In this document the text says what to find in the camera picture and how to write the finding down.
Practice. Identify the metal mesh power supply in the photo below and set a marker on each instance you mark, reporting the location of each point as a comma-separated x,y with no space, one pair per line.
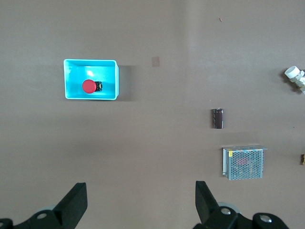
244,163

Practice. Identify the metal fitting with white caps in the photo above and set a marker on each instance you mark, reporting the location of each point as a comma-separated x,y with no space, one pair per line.
294,74

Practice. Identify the dark brown cylindrical capacitor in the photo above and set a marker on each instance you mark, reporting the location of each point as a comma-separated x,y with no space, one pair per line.
217,118

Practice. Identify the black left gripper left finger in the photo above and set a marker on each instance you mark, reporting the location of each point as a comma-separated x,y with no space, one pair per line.
69,207

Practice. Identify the cyan plastic box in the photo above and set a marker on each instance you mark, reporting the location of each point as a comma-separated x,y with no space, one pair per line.
71,78

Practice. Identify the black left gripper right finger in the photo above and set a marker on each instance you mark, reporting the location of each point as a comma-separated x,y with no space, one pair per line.
209,210

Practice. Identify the red push button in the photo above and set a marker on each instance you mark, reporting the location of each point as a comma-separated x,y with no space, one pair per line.
88,86

